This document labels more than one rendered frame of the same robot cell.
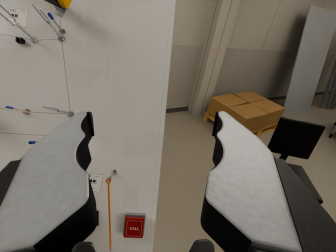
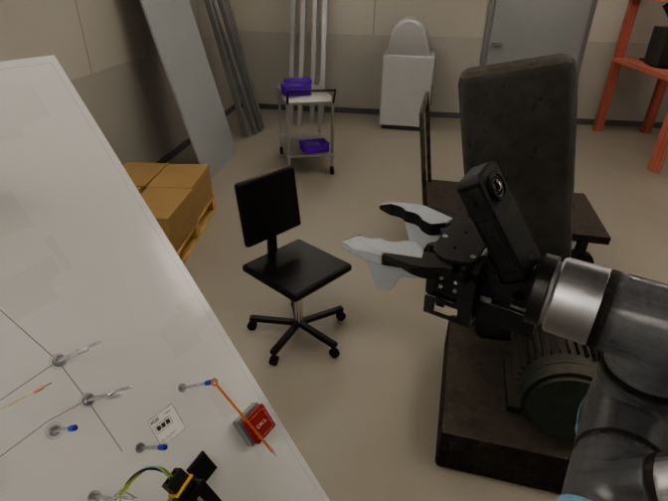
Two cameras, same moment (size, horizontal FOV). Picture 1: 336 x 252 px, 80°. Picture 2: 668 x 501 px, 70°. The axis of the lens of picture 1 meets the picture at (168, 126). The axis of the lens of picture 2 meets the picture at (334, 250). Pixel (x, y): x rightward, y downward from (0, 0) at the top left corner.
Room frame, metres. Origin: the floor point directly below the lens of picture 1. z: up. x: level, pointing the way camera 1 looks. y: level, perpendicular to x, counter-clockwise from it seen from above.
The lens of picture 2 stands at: (-0.18, 0.41, 1.82)
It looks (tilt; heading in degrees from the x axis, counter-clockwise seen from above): 30 degrees down; 310
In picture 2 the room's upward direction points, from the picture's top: 1 degrees clockwise
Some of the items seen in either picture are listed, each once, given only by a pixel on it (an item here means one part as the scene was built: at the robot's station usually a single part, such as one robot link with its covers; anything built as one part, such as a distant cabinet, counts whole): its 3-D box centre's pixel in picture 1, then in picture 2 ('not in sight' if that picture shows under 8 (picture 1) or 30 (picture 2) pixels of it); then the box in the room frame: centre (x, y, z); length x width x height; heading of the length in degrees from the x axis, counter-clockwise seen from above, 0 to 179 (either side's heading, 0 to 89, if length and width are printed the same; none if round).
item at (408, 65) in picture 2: not in sight; (408, 74); (3.44, -5.35, 0.68); 0.68 x 0.60 x 1.37; 33
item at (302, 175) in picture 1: (285, 177); (294, 266); (1.38, -1.12, 0.46); 0.59 x 0.59 x 0.93
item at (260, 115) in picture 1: (244, 113); (149, 212); (3.07, -1.21, 0.21); 1.16 x 0.84 x 0.42; 123
